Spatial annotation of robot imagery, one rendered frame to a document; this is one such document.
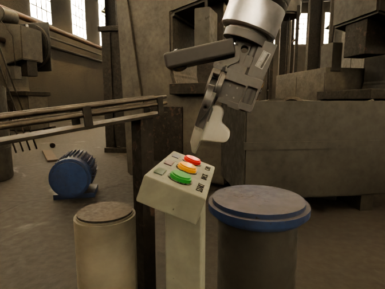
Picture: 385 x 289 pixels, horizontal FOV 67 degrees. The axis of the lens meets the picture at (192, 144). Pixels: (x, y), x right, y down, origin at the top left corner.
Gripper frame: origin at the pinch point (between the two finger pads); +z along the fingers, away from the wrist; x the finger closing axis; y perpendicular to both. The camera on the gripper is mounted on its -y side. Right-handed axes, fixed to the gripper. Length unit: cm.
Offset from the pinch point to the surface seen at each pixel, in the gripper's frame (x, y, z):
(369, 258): 89, 91, 38
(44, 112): 12.0, -35.5, 7.7
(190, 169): 5.8, 0.9, 5.9
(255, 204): 36.4, 21.3, 17.1
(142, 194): -4.7, -4.5, 10.0
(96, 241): -2.7, -10.2, 22.7
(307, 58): 777, 145, -178
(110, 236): -1.8, -8.2, 21.3
